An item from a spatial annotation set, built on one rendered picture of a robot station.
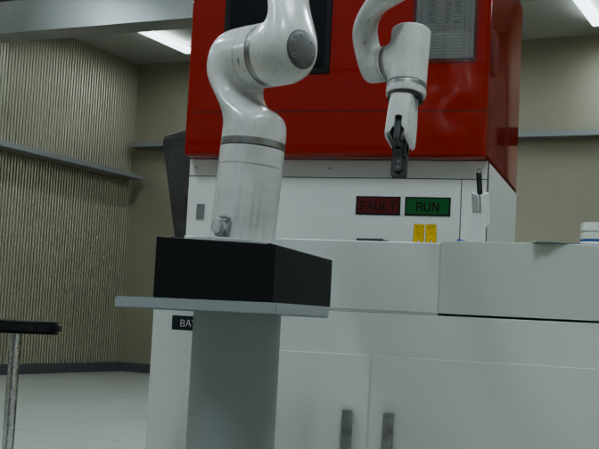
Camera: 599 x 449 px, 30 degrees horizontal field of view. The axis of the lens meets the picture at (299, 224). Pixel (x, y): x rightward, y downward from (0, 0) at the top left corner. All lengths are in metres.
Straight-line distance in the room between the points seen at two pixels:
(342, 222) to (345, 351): 0.73
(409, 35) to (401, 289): 0.54
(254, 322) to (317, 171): 1.05
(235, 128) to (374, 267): 0.44
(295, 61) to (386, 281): 0.51
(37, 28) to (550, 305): 8.94
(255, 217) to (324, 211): 0.96
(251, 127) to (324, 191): 0.95
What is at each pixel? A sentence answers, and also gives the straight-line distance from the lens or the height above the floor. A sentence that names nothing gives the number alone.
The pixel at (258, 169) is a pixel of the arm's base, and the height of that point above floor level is 1.06.
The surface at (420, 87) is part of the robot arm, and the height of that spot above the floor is 1.29.
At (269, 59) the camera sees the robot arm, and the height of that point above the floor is 1.25.
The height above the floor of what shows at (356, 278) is 0.88.
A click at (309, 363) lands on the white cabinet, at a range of 2.29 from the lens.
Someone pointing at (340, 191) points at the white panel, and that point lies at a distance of 2.94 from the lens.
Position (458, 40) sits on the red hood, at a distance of 2.90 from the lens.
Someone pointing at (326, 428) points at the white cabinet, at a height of 0.58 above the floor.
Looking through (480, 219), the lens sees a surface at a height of 1.04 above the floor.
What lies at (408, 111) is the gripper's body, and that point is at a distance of 2.31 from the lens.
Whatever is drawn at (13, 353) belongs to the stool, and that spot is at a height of 0.59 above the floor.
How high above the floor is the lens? 0.79
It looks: 5 degrees up
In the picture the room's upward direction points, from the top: 3 degrees clockwise
